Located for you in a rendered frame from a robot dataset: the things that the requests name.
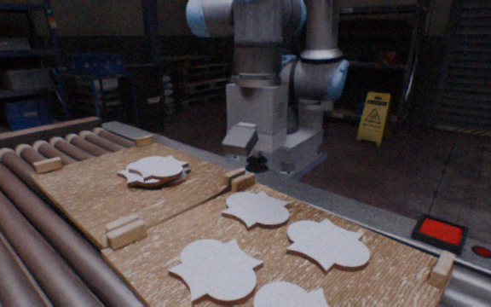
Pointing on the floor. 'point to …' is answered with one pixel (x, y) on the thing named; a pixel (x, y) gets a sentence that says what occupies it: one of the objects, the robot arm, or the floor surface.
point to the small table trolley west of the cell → (95, 91)
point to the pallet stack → (195, 78)
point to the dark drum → (149, 117)
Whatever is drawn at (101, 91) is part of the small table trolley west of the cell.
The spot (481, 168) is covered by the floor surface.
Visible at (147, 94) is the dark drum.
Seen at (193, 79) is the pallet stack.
